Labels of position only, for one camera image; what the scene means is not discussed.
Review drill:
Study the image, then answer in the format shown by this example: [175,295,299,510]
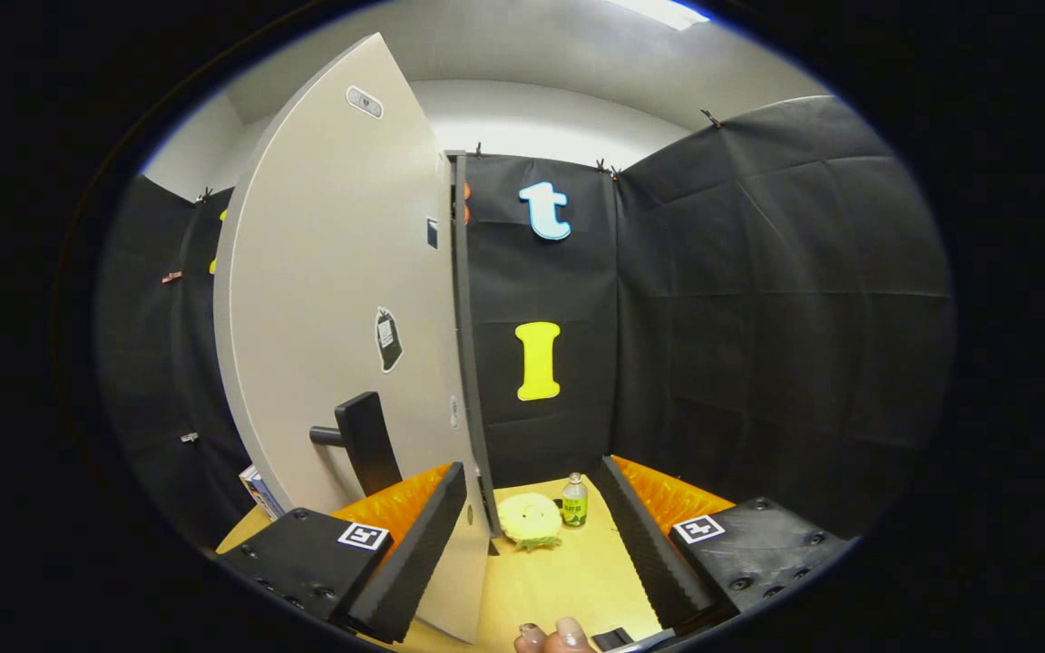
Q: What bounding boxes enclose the yellow round plush toy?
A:
[497,492,565,552]

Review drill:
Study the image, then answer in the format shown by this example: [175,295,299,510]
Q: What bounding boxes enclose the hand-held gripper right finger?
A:
[591,455,855,638]

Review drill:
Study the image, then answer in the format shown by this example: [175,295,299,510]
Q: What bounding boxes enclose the grey shoe cabinet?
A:
[444,150,503,538]

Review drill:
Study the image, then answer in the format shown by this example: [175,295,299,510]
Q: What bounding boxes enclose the grey shoe cabinet door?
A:
[214,32,496,645]

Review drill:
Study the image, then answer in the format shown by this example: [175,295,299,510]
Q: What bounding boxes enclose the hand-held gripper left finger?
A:
[214,461,469,645]

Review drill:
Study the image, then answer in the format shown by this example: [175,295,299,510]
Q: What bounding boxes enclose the small green label bottle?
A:
[562,472,590,530]

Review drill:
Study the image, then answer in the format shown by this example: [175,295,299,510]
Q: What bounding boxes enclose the ceiling light panel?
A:
[604,0,710,33]

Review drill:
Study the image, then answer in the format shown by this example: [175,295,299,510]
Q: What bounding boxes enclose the blue and white books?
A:
[239,464,286,522]

